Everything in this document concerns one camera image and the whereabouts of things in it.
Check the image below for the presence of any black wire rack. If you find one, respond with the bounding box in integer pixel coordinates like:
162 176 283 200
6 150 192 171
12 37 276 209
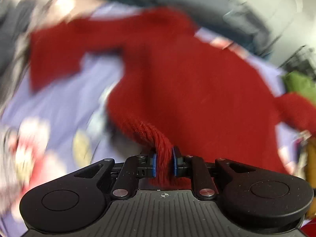
280 45 315 79

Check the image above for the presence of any grey duvet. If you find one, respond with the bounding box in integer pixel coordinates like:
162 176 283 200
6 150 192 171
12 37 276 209
114 0 271 55

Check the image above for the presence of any mustard brown garment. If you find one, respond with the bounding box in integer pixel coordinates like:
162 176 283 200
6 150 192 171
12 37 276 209
305 138 316 219

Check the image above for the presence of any green folded garment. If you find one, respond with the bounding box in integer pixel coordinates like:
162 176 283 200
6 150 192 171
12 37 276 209
283 71 316 103

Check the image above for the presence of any red knit cardigan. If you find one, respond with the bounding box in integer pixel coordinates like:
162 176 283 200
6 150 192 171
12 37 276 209
30 7 315 187

